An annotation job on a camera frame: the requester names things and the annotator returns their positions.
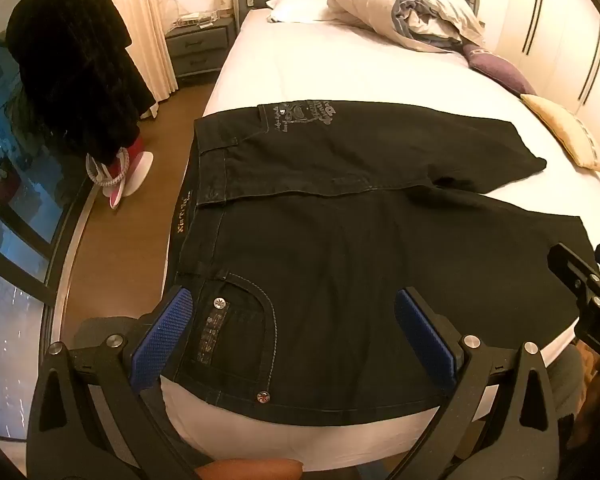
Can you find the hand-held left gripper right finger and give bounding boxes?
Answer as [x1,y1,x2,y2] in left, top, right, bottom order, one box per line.
[394,287,577,480]

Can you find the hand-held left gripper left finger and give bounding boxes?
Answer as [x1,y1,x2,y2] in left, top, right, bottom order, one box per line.
[25,285,203,480]

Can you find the black denim pants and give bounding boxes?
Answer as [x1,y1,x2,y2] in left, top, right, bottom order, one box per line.
[165,99,600,413]

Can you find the person's left hand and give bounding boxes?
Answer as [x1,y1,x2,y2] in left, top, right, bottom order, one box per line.
[194,459,303,480]

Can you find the person's grey trousers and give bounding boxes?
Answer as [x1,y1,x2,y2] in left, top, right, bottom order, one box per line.
[74,316,583,418]

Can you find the yellow cushion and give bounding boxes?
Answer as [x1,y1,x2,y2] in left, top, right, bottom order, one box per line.
[520,93,600,175]

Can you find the red and white stand base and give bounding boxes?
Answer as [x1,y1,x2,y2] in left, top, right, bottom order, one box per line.
[85,136,155,210]

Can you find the purple cushion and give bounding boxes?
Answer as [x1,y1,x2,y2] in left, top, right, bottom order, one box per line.
[462,42,537,97]

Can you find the white wardrobe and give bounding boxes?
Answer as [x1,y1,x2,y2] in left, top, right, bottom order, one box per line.
[475,0,600,151]

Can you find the bed with white sheet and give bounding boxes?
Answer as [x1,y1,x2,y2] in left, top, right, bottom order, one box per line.
[162,7,600,466]

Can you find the grey nightstand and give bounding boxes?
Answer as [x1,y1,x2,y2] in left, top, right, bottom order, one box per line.
[165,16,237,79]

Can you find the dark hanging coat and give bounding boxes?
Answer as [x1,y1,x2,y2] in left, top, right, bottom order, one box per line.
[5,0,157,166]

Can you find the bundled white and grey duvet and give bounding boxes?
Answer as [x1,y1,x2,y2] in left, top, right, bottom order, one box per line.
[327,0,486,55]

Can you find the clear organizer box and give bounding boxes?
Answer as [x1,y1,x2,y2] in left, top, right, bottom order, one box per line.
[171,9,217,29]

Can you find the cream curtain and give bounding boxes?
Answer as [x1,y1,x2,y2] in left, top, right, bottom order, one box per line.
[79,0,177,120]

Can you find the white pillow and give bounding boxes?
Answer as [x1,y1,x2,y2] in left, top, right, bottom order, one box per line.
[266,0,351,25]

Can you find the black wardrobe handle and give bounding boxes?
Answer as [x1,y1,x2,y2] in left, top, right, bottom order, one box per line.
[521,0,547,57]
[578,19,600,107]

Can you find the glass door with dark frame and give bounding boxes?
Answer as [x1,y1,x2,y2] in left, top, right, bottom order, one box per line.
[0,30,93,441]

